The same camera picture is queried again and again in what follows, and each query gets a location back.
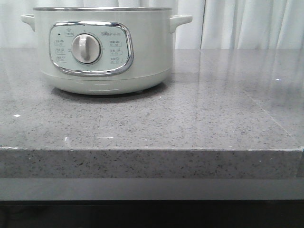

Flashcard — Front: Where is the pale green electric pot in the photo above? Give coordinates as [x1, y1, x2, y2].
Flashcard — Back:
[21, 7, 192, 95]

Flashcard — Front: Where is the white curtain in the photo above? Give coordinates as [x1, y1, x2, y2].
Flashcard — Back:
[0, 0, 304, 49]

